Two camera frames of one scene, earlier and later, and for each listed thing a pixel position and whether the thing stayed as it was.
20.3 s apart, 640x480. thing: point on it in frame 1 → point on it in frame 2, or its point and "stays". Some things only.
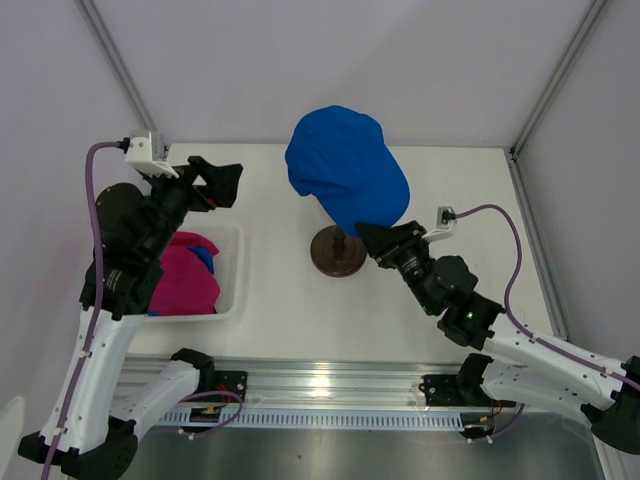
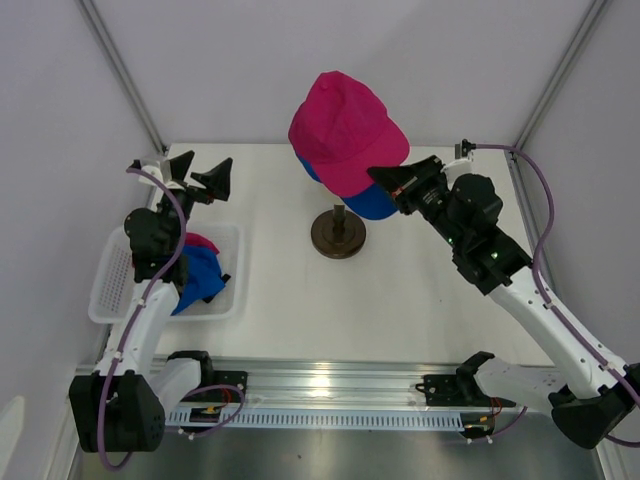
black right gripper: x=387 y=244 → x=405 y=181
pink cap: x=185 y=285 → x=343 y=129
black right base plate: x=442 y=390 stays
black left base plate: x=227 y=380 stays
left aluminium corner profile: x=118 y=64 stays
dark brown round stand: x=335 y=253 → x=337 y=233
